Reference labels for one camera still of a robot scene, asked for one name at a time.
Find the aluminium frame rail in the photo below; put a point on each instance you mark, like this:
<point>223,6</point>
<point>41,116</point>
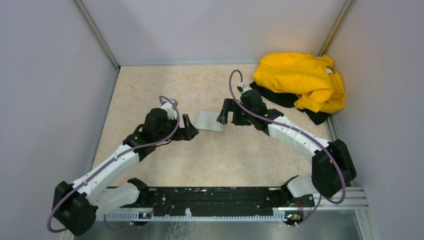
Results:
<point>355,199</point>

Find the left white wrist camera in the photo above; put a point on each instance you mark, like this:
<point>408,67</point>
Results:
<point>168,107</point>

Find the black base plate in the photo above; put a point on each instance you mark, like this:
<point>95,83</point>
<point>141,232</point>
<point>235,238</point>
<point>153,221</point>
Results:
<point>218,201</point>

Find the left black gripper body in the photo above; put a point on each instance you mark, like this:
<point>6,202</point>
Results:
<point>171,127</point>

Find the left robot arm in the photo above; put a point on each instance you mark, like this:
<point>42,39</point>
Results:
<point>96,185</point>

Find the yellow garment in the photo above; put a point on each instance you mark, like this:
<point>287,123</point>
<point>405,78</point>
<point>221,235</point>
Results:
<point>314,79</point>

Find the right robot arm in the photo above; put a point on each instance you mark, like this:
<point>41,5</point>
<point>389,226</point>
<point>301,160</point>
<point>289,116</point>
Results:
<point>332,167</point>

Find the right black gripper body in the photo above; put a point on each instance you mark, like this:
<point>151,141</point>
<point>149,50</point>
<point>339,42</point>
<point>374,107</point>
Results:
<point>244,118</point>

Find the black garment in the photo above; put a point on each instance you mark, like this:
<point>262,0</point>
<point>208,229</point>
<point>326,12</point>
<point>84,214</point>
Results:
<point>288,100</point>

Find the white cardboard box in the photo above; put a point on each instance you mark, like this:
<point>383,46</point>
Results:
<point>207,120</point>

